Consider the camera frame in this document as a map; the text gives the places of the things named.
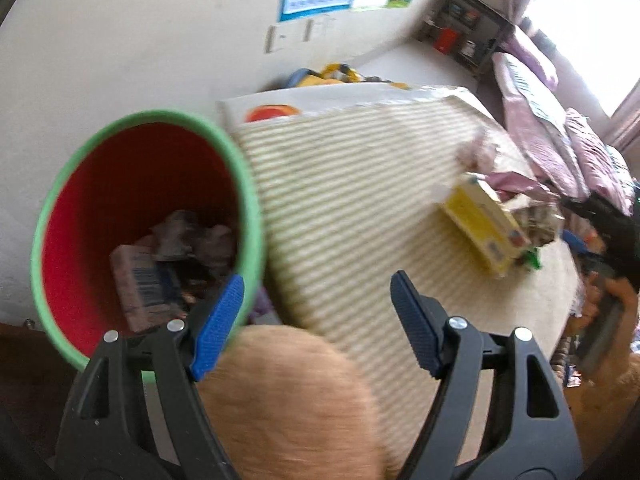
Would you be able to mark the purple pillow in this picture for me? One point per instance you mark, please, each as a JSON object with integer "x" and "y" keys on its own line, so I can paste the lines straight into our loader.
{"x": 535, "y": 57}

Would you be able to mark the bright window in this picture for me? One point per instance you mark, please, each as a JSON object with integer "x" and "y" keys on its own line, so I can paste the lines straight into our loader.
{"x": 590, "y": 25}

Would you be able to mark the tan plush toy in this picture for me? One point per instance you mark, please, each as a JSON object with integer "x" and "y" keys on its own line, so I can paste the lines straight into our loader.
{"x": 290, "y": 410}

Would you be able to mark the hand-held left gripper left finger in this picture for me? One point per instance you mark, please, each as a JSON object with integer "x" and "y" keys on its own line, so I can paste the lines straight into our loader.
{"x": 220, "y": 325}

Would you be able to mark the yellow cardboard box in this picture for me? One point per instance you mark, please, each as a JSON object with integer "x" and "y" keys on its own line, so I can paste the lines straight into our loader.
{"x": 485, "y": 225}

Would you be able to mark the white wall socket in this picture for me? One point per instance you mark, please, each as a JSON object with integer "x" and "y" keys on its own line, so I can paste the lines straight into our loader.
{"x": 309, "y": 30}
{"x": 276, "y": 38}

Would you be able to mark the yellow toy car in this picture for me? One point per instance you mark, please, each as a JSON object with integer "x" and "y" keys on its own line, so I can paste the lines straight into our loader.
{"x": 335, "y": 74}

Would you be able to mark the person's right hand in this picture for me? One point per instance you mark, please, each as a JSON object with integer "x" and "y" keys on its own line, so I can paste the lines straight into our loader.
{"x": 590, "y": 305}

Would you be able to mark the red bucket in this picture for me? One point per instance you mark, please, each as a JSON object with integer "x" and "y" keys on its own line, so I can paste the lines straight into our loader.
{"x": 446, "y": 40}

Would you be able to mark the black metal shelf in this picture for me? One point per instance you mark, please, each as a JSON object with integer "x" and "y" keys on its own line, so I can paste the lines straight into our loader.
{"x": 465, "y": 15}

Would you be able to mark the striped beige mat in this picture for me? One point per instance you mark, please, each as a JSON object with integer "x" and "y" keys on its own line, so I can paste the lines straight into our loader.
{"x": 360, "y": 195}

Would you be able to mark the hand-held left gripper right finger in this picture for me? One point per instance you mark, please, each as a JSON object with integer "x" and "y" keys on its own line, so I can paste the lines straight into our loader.
{"x": 415, "y": 320}

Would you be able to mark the white blue milk carton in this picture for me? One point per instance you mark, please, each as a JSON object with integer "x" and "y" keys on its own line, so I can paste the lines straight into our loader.
{"x": 140, "y": 285}

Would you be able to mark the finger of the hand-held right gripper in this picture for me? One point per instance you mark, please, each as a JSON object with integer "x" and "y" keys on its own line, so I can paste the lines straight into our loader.
{"x": 587, "y": 210}

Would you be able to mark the silver brown wrapper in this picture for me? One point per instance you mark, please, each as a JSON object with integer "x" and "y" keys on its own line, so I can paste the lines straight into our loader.
{"x": 477, "y": 150}

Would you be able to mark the green-rimmed red bin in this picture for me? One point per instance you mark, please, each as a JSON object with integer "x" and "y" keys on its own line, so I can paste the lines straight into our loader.
{"x": 100, "y": 180}

